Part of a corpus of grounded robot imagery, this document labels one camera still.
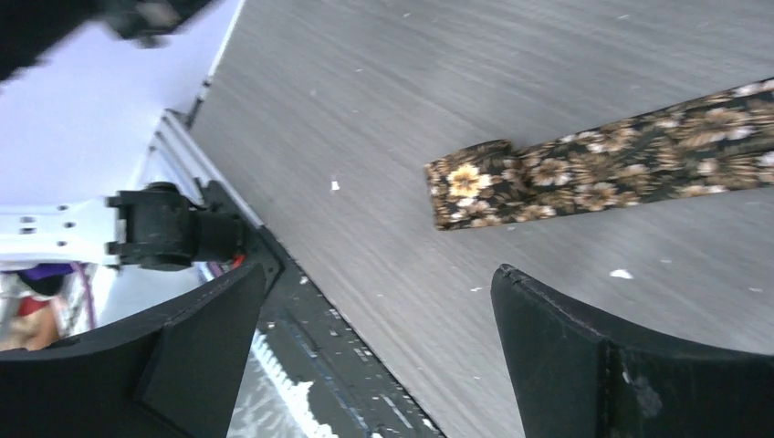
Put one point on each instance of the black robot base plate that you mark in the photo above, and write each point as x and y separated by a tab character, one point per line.
331	380

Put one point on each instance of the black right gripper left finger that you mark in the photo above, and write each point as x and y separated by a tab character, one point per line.
172	370

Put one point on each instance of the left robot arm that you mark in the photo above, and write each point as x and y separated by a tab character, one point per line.
77	128

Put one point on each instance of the brown floral tie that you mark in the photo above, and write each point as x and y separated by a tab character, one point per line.
714	144

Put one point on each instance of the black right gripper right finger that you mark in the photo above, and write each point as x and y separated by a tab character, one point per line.
581	372

